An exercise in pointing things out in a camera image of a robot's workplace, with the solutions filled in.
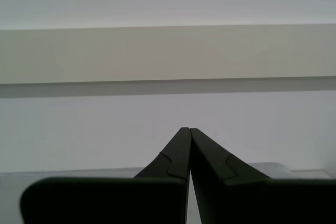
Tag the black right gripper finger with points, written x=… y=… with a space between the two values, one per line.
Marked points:
x=105 y=200
x=262 y=200

